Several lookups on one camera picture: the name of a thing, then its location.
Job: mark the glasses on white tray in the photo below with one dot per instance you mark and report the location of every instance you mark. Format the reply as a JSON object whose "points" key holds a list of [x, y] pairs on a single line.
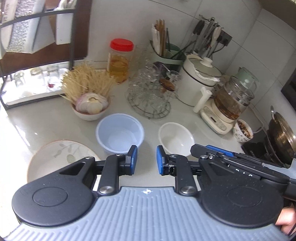
{"points": [[34, 92]]}

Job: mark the white electric cooking pot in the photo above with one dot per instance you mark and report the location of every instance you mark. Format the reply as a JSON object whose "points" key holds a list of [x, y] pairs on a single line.
{"points": [[192, 88]]}

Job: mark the person's right hand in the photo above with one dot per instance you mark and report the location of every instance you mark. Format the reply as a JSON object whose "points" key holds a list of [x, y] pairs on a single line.
{"points": [[288, 220]]}

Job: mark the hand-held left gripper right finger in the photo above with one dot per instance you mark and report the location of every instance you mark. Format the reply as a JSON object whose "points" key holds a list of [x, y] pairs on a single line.
{"points": [[160, 161]]}

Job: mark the glass electric kettle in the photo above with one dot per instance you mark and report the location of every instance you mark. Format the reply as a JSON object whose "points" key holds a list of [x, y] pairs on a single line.
{"points": [[231, 99]]}

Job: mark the blue plastic bowl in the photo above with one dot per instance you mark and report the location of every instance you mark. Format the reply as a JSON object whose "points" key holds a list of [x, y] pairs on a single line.
{"points": [[120, 134]]}

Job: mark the red-lidded plastic jar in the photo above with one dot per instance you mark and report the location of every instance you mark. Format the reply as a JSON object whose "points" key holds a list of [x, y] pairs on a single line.
{"points": [[119, 62]]}

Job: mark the small white bowl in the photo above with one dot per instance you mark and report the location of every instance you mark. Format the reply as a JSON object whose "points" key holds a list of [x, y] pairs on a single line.
{"points": [[175, 139]]}

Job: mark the black dish rack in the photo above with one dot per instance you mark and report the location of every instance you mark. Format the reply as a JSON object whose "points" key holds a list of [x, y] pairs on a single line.
{"points": [[71, 46]]}

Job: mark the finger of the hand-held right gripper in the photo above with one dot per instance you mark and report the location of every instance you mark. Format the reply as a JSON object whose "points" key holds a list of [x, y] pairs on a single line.
{"points": [[198, 150], [219, 150]]}

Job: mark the dark brown cutting board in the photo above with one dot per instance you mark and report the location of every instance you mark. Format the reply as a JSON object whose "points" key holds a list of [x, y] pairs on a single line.
{"points": [[81, 30]]}

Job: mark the green chopstick holder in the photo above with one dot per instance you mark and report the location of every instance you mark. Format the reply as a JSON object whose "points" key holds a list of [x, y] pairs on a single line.
{"points": [[171, 54]]}

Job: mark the wall rack with utensils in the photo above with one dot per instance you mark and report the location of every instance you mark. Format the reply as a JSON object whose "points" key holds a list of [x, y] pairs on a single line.
{"points": [[208, 34]]}

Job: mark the steel wok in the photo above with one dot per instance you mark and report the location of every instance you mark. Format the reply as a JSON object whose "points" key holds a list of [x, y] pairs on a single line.
{"points": [[282, 134]]}

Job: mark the clear drinking glass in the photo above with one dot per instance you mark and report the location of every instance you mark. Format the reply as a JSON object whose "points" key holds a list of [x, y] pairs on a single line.
{"points": [[53, 75], [19, 78], [37, 76]]}

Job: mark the white bowl with garlic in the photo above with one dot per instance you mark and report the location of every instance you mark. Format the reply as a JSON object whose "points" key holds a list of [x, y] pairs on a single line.
{"points": [[90, 116]]}

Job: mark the patterned small bowl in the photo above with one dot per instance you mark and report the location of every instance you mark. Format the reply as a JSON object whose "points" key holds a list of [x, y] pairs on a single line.
{"points": [[242, 132]]}

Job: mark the white plate with grey leaves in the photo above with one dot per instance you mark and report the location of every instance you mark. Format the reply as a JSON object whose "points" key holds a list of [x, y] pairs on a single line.
{"points": [[50, 160]]}

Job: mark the garlic bulbs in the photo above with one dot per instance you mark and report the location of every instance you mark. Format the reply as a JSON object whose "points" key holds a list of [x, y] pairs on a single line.
{"points": [[92, 104]]}

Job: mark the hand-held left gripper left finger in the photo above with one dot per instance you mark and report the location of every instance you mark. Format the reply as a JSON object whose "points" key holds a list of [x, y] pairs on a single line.
{"points": [[133, 161]]}

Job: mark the textured silver sheet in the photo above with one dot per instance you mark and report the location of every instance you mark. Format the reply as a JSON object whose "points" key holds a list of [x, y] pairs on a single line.
{"points": [[22, 30]]}

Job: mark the bundle of dried noodles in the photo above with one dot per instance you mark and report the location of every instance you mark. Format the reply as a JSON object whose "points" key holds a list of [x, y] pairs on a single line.
{"points": [[85, 78]]}

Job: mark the black stove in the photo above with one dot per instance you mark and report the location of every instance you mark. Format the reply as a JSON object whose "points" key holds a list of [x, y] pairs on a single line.
{"points": [[256, 148]]}

